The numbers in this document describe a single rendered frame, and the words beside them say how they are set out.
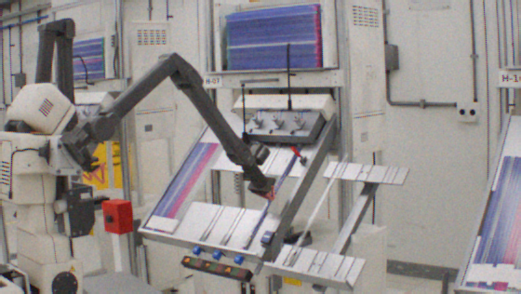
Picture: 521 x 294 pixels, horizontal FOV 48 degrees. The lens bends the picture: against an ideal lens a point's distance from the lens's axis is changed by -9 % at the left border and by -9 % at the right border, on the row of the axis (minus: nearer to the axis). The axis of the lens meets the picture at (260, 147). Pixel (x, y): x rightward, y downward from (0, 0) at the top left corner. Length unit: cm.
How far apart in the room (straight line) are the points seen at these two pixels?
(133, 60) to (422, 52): 178
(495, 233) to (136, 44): 245
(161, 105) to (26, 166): 201
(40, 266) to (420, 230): 274
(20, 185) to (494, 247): 149
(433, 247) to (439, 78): 109
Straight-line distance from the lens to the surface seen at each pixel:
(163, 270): 398
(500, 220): 203
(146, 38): 380
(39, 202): 204
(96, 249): 368
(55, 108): 202
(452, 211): 405
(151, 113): 379
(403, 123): 411
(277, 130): 265
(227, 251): 242
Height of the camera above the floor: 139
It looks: 7 degrees down
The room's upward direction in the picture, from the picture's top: 2 degrees counter-clockwise
